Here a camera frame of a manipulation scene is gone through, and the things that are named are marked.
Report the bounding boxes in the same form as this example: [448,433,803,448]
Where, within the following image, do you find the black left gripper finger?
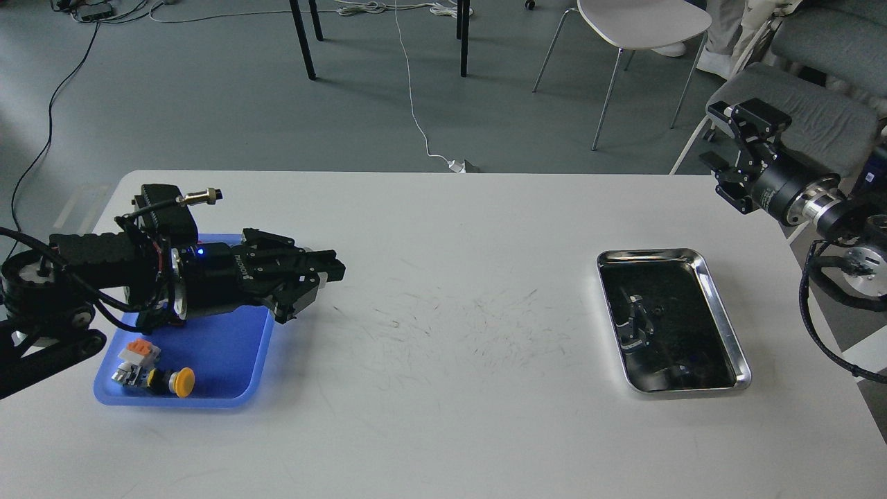
[260,274,327,324]
[241,228,346,281]

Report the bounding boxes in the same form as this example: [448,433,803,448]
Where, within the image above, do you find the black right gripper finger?
[707,98,792,167]
[699,151,756,215]

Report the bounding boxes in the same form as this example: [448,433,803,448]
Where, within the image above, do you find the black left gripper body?
[171,243,274,320]

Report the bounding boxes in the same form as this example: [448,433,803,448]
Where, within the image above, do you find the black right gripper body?
[750,156,843,227]

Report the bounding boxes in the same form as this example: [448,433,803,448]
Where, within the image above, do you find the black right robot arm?
[701,98,885,313]

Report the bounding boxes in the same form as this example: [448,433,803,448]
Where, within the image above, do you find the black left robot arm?
[2,184,346,397]

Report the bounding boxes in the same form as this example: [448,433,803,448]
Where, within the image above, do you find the blue plastic tray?
[93,234,274,410]

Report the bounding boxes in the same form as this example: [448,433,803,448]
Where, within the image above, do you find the silver metal tray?
[596,247,752,396]

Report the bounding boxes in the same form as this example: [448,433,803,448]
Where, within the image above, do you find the white shoe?
[653,42,732,80]

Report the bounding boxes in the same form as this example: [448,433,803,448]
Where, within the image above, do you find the grey upholstered chair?
[709,1,885,184]

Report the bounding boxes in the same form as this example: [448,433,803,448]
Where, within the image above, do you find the orange white contact block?
[111,338,161,387]

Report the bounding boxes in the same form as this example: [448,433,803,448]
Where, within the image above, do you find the white chair metal legs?
[532,1,712,151]

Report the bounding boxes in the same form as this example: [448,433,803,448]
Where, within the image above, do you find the black table leg left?
[289,0,324,81]

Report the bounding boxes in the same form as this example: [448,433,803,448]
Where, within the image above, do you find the black table leg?
[289,0,324,81]
[456,0,471,77]

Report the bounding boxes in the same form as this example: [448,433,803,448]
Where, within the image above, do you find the black table leg right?
[456,0,471,77]

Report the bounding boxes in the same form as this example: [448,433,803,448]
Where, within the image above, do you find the yellow push button switch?
[143,367,195,399]

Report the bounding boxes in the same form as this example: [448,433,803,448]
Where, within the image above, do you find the white floor cable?
[149,0,480,174]

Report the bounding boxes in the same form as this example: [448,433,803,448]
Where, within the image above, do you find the black floor cable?
[0,0,150,236]

